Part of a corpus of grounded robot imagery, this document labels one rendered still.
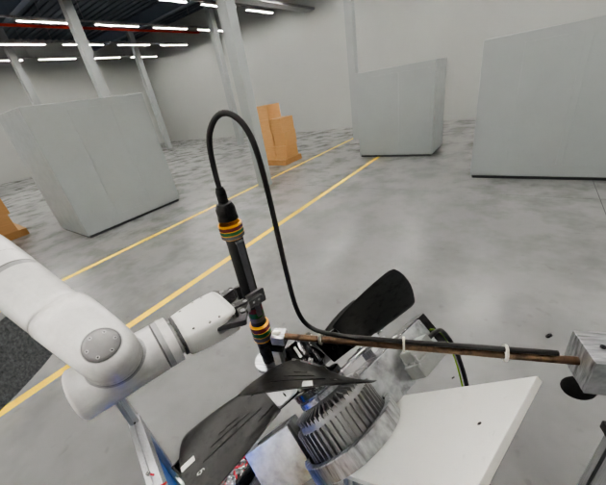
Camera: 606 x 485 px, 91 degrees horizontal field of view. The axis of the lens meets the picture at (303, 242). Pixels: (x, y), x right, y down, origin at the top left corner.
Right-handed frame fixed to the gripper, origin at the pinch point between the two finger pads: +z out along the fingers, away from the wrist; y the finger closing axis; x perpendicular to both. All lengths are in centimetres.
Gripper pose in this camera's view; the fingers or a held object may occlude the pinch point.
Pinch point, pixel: (250, 293)
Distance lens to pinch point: 62.7
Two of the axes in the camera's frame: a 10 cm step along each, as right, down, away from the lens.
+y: 6.4, 2.6, -7.2
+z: 7.5, -4.1, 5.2
